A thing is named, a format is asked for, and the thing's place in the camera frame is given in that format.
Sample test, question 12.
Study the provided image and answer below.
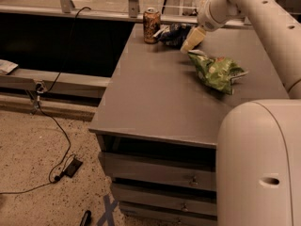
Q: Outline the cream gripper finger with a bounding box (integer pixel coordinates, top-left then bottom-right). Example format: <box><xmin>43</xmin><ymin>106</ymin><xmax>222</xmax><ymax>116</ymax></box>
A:
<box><xmin>181</xmin><ymin>26</ymin><xmax>206</xmax><ymax>54</ymax></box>

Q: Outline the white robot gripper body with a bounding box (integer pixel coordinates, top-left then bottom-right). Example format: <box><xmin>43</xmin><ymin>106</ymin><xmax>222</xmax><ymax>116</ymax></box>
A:
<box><xmin>197</xmin><ymin>0</ymin><xmax>244</xmax><ymax>32</ymax></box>

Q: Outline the blue chip bag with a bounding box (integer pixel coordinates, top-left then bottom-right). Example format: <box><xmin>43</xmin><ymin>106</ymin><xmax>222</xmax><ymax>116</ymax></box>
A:
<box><xmin>152</xmin><ymin>23</ymin><xmax>194</xmax><ymax>49</ymax></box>

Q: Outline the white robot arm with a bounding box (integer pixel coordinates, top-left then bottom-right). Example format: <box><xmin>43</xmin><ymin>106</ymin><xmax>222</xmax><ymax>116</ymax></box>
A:
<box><xmin>182</xmin><ymin>0</ymin><xmax>301</xmax><ymax>226</ymax></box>

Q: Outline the green chip bag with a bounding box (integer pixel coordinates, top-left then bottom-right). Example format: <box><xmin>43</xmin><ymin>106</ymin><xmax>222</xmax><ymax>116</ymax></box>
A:
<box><xmin>188</xmin><ymin>50</ymin><xmax>248</xmax><ymax>95</ymax></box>

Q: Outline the orange soda can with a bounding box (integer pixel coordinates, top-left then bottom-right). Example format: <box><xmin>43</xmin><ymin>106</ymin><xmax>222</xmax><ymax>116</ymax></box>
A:
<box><xmin>143</xmin><ymin>8</ymin><xmax>161</xmax><ymax>43</ymax></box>

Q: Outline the grey drawer cabinet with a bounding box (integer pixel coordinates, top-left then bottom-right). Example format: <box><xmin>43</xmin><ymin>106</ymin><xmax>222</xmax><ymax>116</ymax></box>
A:
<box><xmin>88</xmin><ymin>23</ymin><xmax>290</xmax><ymax>226</ymax></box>

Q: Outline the top grey drawer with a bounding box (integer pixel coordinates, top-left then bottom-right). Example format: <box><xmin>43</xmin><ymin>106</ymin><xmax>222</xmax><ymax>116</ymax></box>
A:
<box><xmin>99</xmin><ymin>152</ymin><xmax>216</xmax><ymax>191</ymax></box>

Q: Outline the grey drawer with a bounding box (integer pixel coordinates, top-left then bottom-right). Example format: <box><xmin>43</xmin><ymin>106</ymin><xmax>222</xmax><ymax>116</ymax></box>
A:
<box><xmin>119</xmin><ymin>202</ymin><xmax>217</xmax><ymax>226</ymax></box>
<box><xmin>111</xmin><ymin>184</ymin><xmax>217</xmax><ymax>217</ymax></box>
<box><xmin>99</xmin><ymin>152</ymin><xmax>216</xmax><ymax>191</ymax></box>

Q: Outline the middle grey drawer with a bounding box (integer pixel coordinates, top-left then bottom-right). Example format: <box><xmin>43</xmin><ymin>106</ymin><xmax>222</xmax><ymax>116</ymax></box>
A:
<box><xmin>111</xmin><ymin>184</ymin><xmax>217</xmax><ymax>217</ymax></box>

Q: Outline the black power adapter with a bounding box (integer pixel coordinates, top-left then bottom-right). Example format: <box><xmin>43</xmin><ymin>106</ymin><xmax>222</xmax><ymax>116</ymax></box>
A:
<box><xmin>64</xmin><ymin>158</ymin><xmax>83</xmax><ymax>178</ymax></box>

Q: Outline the bottom grey drawer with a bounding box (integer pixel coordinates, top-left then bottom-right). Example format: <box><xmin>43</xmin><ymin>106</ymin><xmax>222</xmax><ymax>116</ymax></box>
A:
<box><xmin>119</xmin><ymin>202</ymin><xmax>217</xmax><ymax>226</ymax></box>

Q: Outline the white paper packet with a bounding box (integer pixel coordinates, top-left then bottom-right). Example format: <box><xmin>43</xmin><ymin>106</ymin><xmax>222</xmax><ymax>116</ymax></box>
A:
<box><xmin>0</xmin><ymin>59</ymin><xmax>18</xmax><ymax>75</ymax></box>

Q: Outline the black marker pen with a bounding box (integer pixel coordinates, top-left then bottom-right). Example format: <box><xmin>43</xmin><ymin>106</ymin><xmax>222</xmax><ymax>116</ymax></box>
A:
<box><xmin>80</xmin><ymin>210</ymin><xmax>91</xmax><ymax>226</ymax></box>

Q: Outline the black cable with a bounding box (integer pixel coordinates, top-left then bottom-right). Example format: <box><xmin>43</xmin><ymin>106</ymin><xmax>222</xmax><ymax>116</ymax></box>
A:
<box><xmin>0</xmin><ymin>7</ymin><xmax>92</xmax><ymax>196</ymax></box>

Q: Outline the grey metal rail beam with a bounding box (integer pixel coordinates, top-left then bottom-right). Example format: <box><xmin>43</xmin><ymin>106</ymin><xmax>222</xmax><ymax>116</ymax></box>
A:
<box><xmin>0</xmin><ymin>69</ymin><xmax>110</xmax><ymax>98</ymax></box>

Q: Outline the metal clamp bracket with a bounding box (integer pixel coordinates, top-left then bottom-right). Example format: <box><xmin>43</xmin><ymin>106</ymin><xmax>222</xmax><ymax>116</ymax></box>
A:
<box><xmin>31</xmin><ymin>80</ymin><xmax>48</xmax><ymax>115</ymax></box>

